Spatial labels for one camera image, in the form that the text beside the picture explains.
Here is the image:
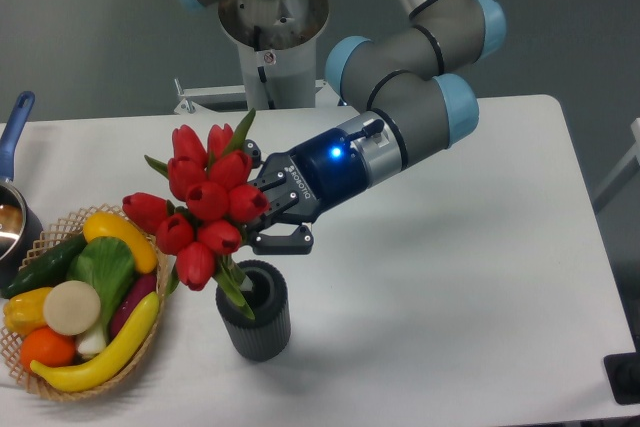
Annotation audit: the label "white frame at right edge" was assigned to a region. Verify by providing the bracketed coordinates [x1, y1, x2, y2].
[592, 118, 639, 215]

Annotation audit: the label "yellow bell pepper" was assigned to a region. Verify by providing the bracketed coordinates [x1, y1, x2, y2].
[3, 287, 53, 337]

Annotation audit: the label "blue handled saucepan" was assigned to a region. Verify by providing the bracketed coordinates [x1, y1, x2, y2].
[1, 91, 43, 288]

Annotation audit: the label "yellow squash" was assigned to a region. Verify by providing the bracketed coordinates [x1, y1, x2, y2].
[83, 211, 158, 274]

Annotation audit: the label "dark grey ribbed vase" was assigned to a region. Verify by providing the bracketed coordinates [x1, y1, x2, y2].
[216, 260, 291, 362]

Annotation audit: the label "red tulip bouquet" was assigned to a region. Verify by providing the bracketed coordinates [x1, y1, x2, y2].
[122, 110, 270, 321]

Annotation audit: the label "green cucumber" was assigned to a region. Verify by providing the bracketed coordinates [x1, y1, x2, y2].
[1, 235, 87, 299]

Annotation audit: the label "beige round disc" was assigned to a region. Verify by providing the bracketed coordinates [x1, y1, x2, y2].
[43, 280, 101, 336]

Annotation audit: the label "purple eggplant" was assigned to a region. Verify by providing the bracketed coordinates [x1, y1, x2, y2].
[109, 274, 156, 339]

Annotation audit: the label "black device at table edge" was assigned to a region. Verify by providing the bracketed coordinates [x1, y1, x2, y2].
[603, 352, 639, 405]

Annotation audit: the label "yellow banana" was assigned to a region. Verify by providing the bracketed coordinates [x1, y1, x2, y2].
[30, 292, 160, 393]

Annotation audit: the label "orange fruit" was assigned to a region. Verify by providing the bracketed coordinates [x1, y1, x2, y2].
[20, 327, 76, 371]

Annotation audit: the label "green bok choy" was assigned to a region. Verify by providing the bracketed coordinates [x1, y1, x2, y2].
[66, 237, 135, 360]

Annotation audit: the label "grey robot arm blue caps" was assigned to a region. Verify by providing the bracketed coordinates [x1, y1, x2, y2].
[180, 0, 506, 255]

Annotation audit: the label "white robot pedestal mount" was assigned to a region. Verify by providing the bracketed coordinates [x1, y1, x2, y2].
[175, 0, 329, 114]

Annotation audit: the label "blue black Robotiq gripper body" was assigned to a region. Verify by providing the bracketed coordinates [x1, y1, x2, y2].
[248, 112, 407, 233]

